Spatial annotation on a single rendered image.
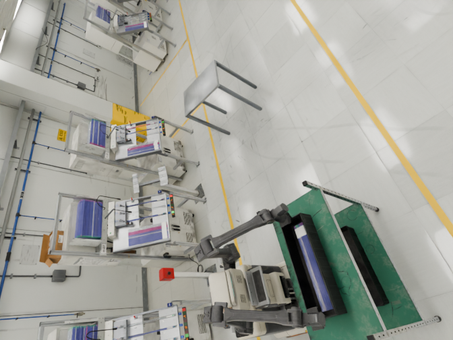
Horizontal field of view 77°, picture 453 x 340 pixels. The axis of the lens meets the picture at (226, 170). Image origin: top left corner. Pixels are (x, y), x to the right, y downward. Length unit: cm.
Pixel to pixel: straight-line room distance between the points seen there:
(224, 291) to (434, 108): 220
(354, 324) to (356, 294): 15
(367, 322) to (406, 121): 178
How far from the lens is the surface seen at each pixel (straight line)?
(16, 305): 505
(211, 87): 368
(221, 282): 194
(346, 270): 186
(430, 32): 331
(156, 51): 758
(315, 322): 156
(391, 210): 280
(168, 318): 352
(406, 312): 240
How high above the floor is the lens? 261
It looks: 38 degrees down
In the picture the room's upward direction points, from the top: 72 degrees counter-clockwise
